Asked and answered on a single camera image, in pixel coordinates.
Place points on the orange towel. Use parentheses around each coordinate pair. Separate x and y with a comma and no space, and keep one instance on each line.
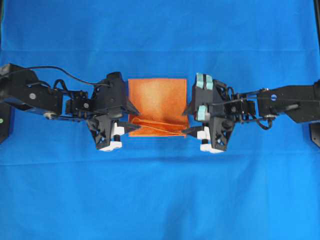
(161,103)

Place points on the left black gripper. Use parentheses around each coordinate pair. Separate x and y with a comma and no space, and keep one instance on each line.
(108,101)

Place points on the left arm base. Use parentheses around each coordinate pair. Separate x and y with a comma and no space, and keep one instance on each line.
(5,121)

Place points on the blue table cloth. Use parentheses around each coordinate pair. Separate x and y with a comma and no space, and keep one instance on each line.
(55,184)

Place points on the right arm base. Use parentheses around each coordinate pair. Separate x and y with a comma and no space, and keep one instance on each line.
(314,129)

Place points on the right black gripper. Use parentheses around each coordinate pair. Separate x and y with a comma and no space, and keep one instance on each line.
(208,107)

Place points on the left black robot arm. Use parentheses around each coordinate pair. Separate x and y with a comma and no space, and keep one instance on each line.
(21,89)

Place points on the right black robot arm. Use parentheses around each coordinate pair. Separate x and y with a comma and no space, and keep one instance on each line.
(299,102)

